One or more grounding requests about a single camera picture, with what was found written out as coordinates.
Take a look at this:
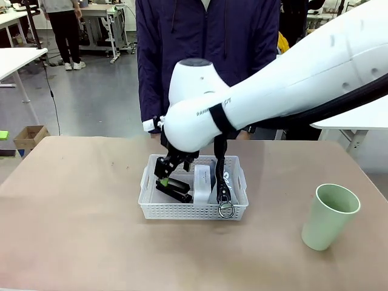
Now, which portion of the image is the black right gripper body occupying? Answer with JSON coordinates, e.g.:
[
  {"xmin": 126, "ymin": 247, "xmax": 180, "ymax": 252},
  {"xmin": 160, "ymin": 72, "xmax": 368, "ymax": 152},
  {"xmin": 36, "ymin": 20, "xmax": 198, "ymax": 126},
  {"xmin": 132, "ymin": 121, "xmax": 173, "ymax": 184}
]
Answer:
[{"xmin": 159, "ymin": 129, "xmax": 200, "ymax": 166}]

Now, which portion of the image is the black stapler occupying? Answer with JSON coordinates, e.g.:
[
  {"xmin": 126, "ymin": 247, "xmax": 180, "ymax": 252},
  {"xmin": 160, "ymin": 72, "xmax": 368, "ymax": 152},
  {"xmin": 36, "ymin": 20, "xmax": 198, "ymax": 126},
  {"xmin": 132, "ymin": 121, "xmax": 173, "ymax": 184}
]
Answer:
[{"xmin": 155, "ymin": 178, "xmax": 194, "ymax": 204}]

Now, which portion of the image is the white plastic basket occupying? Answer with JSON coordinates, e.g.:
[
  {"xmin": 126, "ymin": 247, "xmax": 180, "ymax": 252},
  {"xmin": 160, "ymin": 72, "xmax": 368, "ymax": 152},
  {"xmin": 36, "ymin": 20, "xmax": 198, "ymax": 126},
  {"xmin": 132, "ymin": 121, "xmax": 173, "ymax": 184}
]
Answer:
[{"xmin": 138, "ymin": 154, "xmax": 250, "ymax": 221}]

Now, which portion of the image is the white packet with blue print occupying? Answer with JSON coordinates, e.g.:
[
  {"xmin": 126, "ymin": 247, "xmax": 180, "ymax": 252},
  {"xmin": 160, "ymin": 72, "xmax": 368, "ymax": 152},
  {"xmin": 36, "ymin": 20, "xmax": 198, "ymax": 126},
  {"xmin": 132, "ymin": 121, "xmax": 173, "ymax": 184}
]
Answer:
[{"xmin": 207, "ymin": 165, "xmax": 239, "ymax": 204}]

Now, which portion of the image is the black velcro band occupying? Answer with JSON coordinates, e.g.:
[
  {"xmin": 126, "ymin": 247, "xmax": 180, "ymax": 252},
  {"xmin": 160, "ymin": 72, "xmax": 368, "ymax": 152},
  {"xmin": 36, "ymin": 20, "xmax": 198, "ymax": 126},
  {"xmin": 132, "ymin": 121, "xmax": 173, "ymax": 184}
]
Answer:
[{"xmin": 209, "ymin": 102, "xmax": 236, "ymax": 133}]

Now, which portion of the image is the person in navy jacket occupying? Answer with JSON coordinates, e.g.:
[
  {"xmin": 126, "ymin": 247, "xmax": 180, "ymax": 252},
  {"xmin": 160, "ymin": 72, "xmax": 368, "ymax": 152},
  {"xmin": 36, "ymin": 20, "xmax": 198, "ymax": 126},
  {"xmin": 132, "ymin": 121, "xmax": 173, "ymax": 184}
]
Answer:
[{"xmin": 135, "ymin": 0, "xmax": 287, "ymax": 141}]

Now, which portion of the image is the brown cardboard box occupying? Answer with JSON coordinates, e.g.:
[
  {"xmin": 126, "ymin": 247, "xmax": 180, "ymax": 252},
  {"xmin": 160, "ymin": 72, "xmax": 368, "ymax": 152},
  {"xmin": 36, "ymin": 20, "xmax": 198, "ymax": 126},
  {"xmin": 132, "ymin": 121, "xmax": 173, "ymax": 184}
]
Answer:
[{"xmin": 13, "ymin": 125, "xmax": 51, "ymax": 152}]

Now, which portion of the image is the pale green cup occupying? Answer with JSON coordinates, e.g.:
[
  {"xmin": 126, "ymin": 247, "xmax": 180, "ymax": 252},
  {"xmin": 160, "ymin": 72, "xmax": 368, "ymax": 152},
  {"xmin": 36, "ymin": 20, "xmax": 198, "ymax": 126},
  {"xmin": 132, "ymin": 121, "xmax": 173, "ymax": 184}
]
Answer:
[{"xmin": 301, "ymin": 183, "xmax": 361, "ymax": 252}]

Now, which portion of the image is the yellow garment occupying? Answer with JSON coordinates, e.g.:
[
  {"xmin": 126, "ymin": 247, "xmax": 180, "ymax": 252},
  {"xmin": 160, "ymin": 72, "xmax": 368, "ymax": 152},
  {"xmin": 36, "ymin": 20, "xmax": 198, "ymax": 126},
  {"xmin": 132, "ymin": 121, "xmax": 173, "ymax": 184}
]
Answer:
[{"xmin": 277, "ymin": 32, "xmax": 290, "ymax": 55}]

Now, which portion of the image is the white workbench with shelf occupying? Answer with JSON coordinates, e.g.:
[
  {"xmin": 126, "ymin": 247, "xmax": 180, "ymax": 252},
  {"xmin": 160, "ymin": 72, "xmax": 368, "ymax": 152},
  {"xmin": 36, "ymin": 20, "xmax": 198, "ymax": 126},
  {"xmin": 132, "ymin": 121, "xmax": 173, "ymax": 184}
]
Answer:
[{"xmin": 77, "ymin": 0, "xmax": 136, "ymax": 64}]

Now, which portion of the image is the person in grey top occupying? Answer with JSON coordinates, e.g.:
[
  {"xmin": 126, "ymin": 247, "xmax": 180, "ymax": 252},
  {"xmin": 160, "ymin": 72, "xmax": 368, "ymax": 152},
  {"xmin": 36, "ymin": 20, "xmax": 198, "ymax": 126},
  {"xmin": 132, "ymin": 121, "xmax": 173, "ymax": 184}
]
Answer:
[{"xmin": 39, "ymin": 0, "xmax": 87, "ymax": 72}]

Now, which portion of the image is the white table with metal legs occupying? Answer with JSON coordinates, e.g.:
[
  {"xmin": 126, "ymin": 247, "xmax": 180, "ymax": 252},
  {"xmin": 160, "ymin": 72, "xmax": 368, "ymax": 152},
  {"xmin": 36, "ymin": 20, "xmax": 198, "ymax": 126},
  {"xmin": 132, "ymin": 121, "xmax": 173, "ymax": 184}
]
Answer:
[{"xmin": 0, "ymin": 47, "xmax": 49, "ymax": 127}]

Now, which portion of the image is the black strap with metal ring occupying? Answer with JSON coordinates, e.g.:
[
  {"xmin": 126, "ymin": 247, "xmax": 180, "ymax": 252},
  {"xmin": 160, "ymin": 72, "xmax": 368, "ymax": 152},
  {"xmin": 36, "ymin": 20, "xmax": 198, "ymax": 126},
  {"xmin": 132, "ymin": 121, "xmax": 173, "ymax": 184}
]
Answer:
[{"xmin": 213, "ymin": 135, "xmax": 235, "ymax": 219}]

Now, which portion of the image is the thin black cable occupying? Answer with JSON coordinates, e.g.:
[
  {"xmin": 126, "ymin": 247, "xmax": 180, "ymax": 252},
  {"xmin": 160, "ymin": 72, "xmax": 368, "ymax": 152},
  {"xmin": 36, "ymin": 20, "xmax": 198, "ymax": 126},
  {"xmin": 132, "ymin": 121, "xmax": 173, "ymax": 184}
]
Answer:
[{"xmin": 41, "ymin": 59, "xmax": 61, "ymax": 136}]

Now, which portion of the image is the black cable hose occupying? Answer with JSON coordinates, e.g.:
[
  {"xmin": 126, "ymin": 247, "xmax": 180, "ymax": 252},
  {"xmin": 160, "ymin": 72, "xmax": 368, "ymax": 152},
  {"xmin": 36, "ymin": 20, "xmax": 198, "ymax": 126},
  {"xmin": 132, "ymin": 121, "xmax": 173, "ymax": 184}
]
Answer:
[{"xmin": 242, "ymin": 77, "xmax": 388, "ymax": 130}]

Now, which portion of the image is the white table with grey frame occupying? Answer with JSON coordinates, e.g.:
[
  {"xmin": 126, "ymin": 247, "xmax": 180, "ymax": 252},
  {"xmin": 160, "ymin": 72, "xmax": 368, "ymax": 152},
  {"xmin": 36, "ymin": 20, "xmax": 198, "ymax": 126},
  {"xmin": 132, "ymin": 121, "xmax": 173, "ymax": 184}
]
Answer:
[{"xmin": 309, "ymin": 105, "xmax": 388, "ymax": 154}]

